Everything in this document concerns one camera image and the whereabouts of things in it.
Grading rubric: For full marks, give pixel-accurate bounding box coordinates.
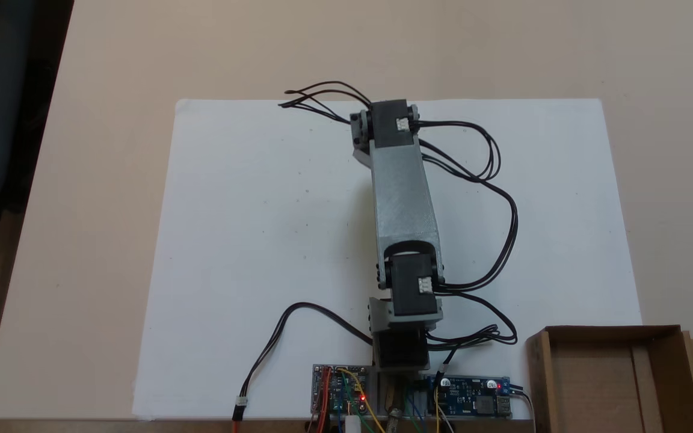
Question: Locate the grey circuit board, red LED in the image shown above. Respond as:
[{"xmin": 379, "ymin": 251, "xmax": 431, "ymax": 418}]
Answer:
[{"xmin": 312, "ymin": 364, "xmax": 377, "ymax": 417}]

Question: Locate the blue circuit board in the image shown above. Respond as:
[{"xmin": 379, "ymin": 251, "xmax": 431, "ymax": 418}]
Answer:
[{"xmin": 428, "ymin": 375, "xmax": 513, "ymax": 419}]

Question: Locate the brown cardboard box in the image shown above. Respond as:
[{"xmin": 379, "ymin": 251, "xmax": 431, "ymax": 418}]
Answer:
[{"xmin": 525, "ymin": 325, "xmax": 693, "ymax": 433}]

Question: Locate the black gripper motor cable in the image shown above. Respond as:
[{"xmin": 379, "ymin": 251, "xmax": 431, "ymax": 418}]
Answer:
[{"xmin": 278, "ymin": 81, "xmax": 372, "ymax": 125}]

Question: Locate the black elbow motor cable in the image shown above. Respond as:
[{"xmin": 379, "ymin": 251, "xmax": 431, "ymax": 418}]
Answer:
[{"xmin": 413, "ymin": 120, "xmax": 519, "ymax": 293}]

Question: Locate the black cable with white connector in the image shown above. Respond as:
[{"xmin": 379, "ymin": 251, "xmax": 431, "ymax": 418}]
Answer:
[{"xmin": 232, "ymin": 302, "xmax": 374, "ymax": 433}]

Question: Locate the black shoulder motor cable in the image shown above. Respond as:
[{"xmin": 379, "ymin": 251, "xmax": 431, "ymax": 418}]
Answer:
[{"xmin": 425, "ymin": 291, "xmax": 519, "ymax": 385}]

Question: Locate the yellow jumper wire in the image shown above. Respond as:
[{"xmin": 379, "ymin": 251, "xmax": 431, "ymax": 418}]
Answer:
[{"xmin": 337, "ymin": 368, "xmax": 392, "ymax": 433}]

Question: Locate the red jumper wire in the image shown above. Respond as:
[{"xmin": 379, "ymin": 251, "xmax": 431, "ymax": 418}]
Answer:
[{"xmin": 315, "ymin": 369, "xmax": 331, "ymax": 433}]

